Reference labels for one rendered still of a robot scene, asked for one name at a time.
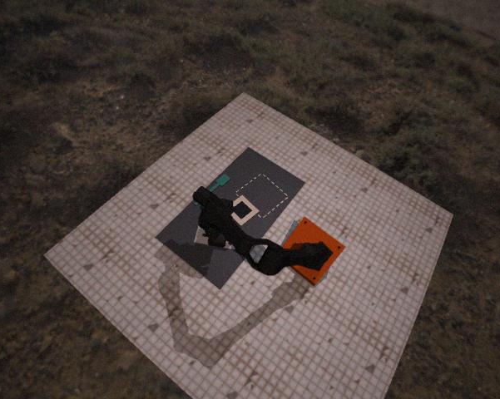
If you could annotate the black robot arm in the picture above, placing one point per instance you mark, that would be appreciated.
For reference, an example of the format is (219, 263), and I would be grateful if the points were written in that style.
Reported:
(216, 213)

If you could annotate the small green trowel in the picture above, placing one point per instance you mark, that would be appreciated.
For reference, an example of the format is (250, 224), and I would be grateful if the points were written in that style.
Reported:
(220, 182)

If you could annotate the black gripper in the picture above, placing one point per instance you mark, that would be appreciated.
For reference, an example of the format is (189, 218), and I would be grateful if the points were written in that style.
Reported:
(216, 238)

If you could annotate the beige square tile with dark centre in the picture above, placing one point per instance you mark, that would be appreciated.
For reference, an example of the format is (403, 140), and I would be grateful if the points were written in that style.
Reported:
(244, 210)

